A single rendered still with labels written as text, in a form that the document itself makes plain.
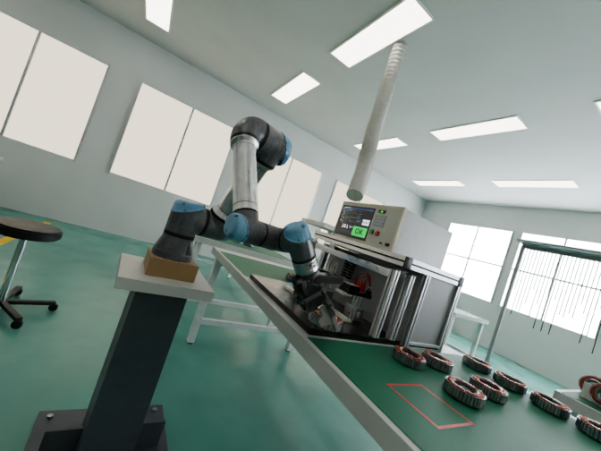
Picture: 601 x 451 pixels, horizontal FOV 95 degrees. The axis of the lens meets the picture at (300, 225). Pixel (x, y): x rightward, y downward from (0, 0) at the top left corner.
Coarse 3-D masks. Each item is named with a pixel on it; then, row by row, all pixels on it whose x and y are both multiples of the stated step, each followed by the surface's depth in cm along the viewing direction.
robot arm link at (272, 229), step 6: (270, 228) 82; (276, 228) 85; (282, 228) 86; (270, 234) 82; (276, 234) 83; (270, 240) 82; (276, 240) 83; (258, 246) 83; (264, 246) 83; (270, 246) 84; (276, 246) 84
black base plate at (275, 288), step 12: (252, 276) 146; (264, 288) 131; (276, 288) 135; (276, 300) 118; (288, 300) 121; (288, 312) 108; (300, 312) 108; (300, 324) 99; (312, 324) 99; (348, 324) 115; (360, 324) 122; (336, 336) 99; (348, 336) 102; (360, 336) 105; (384, 336) 115
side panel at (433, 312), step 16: (432, 288) 121; (448, 288) 127; (416, 304) 116; (432, 304) 123; (448, 304) 129; (416, 320) 117; (432, 320) 125; (448, 320) 128; (416, 336) 121; (432, 336) 126
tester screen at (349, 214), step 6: (348, 210) 152; (354, 210) 147; (360, 210) 143; (366, 210) 140; (372, 210) 136; (342, 216) 155; (348, 216) 150; (354, 216) 146; (360, 216) 142; (366, 216) 139; (342, 222) 153; (348, 222) 149; (354, 222) 145; (336, 228) 156; (342, 228) 152; (348, 228) 147; (348, 234) 146
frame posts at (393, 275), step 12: (324, 252) 168; (324, 264) 168; (396, 276) 110; (408, 276) 116; (384, 288) 111; (408, 288) 114; (384, 300) 109; (408, 300) 115; (384, 312) 110; (396, 312) 115; (372, 324) 110; (396, 324) 113; (372, 336) 109
